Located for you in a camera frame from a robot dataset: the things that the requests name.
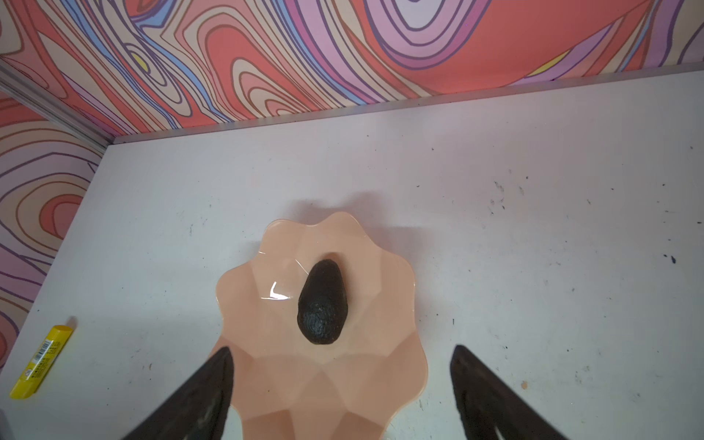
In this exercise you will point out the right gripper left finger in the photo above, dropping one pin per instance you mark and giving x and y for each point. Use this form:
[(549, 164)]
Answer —
[(198, 409)]

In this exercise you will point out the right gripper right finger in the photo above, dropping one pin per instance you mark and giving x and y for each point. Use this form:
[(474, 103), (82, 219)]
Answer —
[(488, 408)]

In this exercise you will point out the dark avocado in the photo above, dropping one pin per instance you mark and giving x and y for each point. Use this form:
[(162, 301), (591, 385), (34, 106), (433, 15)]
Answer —
[(323, 304)]

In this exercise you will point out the peach scalloped fruit bowl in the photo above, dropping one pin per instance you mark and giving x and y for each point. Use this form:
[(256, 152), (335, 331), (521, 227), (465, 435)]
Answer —
[(285, 387)]

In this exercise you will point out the yellow glue stick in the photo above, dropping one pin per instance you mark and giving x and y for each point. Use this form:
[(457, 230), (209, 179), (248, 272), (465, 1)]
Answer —
[(40, 364)]

